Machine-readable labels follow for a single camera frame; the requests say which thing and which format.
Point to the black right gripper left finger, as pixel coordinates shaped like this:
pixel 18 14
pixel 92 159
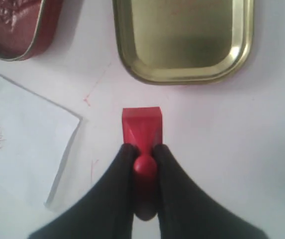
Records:
pixel 105 212

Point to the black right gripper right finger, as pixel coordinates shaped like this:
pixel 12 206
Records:
pixel 187 212

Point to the red plastic stamp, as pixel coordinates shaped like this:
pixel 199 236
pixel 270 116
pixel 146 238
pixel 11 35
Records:
pixel 143 128

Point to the red ink pad tin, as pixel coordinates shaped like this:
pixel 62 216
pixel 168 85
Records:
pixel 27 27

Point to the white paper sheet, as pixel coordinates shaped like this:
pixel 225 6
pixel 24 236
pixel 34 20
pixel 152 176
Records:
pixel 38 137

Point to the gold tin lid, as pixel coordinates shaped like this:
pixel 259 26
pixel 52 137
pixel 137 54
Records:
pixel 181 42

